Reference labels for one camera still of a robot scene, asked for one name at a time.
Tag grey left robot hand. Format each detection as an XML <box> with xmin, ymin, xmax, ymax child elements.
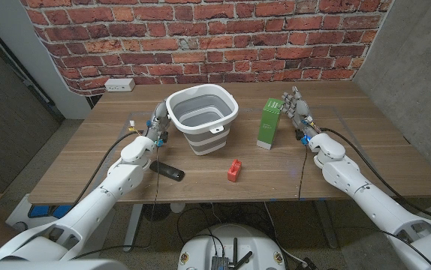
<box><xmin>146</xmin><ymin>100</ymin><xmax>172</xmax><ymax>142</ymax></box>

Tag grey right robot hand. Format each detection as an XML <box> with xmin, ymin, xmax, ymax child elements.
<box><xmin>281</xmin><ymin>85</ymin><xmax>320</xmax><ymax>138</ymax></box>

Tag green straws box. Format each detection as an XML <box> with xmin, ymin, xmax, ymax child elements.
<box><xmin>256</xmin><ymin>97</ymin><xmax>285</xmax><ymax>151</ymax></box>

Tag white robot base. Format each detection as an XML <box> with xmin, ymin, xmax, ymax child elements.
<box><xmin>177</xmin><ymin>223</ymin><xmax>287</xmax><ymax>270</ymax></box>

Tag white grey collapsible bucket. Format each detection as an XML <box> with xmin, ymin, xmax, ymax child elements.
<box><xmin>165</xmin><ymin>83</ymin><xmax>240</xmax><ymax>157</ymax></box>

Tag white power outlet box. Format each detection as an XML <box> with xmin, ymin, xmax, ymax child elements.
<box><xmin>104</xmin><ymin>77</ymin><xmax>136</xmax><ymax>93</ymax></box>

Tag black remote control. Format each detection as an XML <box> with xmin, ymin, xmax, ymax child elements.
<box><xmin>149</xmin><ymin>160</ymin><xmax>185</xmax><ymax>182</ymax></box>

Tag small red block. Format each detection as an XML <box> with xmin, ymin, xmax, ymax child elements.
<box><xmin>227</xmin><ymin>158</ymin><xmax>243</xmax><ymax>183</ymax></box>

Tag red brick printed backdrop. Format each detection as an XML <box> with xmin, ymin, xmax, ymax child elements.
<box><xmin>20</xmin><ymin>0</ymin><xmax>393</xmax><ymax>97</ymax></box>

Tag white table leg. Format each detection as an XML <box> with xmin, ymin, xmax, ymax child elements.
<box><xmin>122</xmin><ymin>203</ymin><xmax>144</xmax><ymax>253</ymax></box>

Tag grey table leg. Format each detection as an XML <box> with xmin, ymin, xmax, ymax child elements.
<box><xmin>312</xmin><ymin>199</ymin><xmax>339</xmax><ymax>250</ymax></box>

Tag blue white floor object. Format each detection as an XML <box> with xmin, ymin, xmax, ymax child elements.
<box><xmin>5</xmin><ymin>193</ymin><xmax>74</xmax><ymax>234</ymax></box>

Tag black antennas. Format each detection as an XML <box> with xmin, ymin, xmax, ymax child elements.
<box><xmin>231</xmin><ymin>237</ymin><xmax>255</xmax><ymax>270</ymax></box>

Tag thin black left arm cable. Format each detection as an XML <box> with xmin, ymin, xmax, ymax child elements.
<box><xmin>71</xmin><ymin>145</ymin><xmax>161</xmax><ymax>260</ymax></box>

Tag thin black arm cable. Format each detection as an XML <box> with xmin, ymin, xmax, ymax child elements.
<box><xmin>297</xmin><ymin>144</ymin><xmax>309</xmax><ymax>200</ymax></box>
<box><xmin>71</xmin><ymin>145</ymin><xmax>161</xmax><ymax>260</ymax></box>

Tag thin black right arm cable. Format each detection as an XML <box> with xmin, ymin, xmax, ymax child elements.
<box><xmin>297</xmin><ymin>144</ymin><xmax>309</xmax><ymax>200</ymax></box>

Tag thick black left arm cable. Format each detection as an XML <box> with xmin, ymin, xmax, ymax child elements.
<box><xmin>71</xmin><ymin>130</ymin><xmax>140</xmax><ymax>211</ymax></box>

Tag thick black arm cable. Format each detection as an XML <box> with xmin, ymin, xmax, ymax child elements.
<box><xmin>319</xmin><ymin>127</ymin><xmax>431</xmax><ymax>227</ymax></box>
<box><xmin>71</xmin><ymin>130</ymin><xmax>140</xmax><ymax>211</ymax></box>

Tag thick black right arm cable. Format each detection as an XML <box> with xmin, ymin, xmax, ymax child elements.
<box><xmin>319</xmin><ymin>127</ymin><xmax>431</xmax><ymax>227</ymax></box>

